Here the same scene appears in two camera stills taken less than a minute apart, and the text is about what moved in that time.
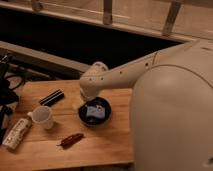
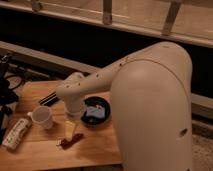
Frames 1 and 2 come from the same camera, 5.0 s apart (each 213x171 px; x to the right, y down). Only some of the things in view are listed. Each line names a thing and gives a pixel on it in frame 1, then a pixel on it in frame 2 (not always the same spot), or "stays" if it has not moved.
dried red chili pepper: (71, 140) stays
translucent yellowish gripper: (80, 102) → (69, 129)
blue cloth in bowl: (96, 110) stays
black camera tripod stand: (8, 97) stays
